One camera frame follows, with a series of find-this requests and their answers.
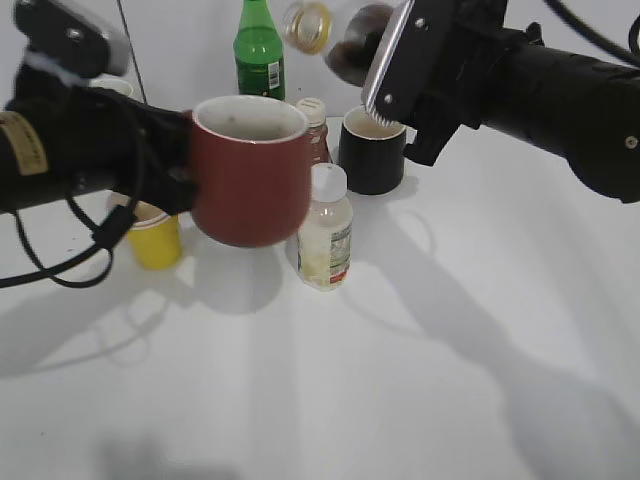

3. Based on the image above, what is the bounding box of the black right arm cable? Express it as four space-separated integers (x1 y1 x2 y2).
544 0 640 71

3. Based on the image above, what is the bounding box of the green soda bottle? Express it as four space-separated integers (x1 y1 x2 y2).
233 0 286 101

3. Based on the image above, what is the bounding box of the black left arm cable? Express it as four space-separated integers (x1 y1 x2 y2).
0 107 151 289

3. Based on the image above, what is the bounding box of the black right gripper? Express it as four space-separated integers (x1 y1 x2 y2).
361 1 505 166

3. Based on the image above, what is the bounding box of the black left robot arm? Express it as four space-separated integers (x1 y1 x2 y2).
1 64 196 214

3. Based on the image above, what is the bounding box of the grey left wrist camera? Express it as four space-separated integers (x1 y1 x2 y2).
13 0 131 79

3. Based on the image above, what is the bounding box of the milky juice bottle white cap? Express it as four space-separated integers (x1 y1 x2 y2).
297 163 353 291

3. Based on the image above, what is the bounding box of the black ceramic mug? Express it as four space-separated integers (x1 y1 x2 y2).
337 106 406 196

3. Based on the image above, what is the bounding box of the brown drink bottle beige cap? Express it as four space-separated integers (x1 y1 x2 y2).
296 97 332 164

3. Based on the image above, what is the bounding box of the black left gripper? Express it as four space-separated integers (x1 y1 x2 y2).
14 64 196 214

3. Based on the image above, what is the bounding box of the yellow paper cup stack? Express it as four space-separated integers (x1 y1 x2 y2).
127 201 183 270

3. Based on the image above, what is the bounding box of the dark red ceramic mug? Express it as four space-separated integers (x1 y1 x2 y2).
189 95 311 248

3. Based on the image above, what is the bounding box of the cola bottle red label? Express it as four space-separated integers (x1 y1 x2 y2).
281 1 394 87

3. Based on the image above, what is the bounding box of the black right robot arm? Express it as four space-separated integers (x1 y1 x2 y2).
362 1 639 203

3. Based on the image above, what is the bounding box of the white ceramic mug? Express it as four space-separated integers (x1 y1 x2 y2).
90 77 135 98

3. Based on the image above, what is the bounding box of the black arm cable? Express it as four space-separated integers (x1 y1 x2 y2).
544 0 640 71
0 107 151 289

